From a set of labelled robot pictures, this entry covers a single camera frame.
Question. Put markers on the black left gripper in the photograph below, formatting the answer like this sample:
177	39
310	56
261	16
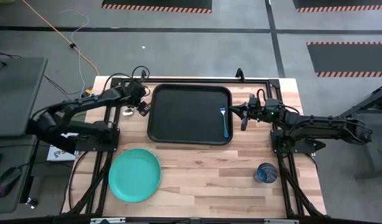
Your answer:
136	91

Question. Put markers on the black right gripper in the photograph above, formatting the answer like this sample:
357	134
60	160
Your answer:
267	112

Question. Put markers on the blue fork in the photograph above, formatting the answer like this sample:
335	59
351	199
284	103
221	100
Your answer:
225	127

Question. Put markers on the teal plate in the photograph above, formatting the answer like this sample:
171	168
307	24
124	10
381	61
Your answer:
135	175

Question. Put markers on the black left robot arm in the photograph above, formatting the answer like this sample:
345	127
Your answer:
85	101

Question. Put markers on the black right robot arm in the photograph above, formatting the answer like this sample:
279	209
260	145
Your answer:
328	124

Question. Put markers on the black plastic tray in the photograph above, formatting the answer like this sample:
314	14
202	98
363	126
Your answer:
184	115

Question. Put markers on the blue glass cup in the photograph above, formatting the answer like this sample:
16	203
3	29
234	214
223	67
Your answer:
265	173

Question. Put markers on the white printed paper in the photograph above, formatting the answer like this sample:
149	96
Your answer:
58	154

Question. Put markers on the black floor mat striped edge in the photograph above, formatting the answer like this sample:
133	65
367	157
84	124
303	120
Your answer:
340	3
156	3
349	59

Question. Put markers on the grey desk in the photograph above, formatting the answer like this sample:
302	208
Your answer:
16	96

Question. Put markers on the dark desk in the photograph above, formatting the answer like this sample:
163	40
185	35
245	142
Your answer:
10	155

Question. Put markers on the desk caster wheel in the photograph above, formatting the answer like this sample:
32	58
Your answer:
32	203

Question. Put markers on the black computer mouse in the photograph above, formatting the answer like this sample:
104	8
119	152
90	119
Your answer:
7	182

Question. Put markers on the green box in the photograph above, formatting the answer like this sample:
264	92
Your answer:
1	1

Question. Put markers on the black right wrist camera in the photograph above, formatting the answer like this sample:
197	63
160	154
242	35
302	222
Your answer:
254	101

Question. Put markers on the black clamp bracket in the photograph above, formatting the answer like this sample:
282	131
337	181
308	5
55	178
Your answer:
239	74

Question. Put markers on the silver bracket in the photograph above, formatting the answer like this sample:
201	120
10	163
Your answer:
107	221
281	221

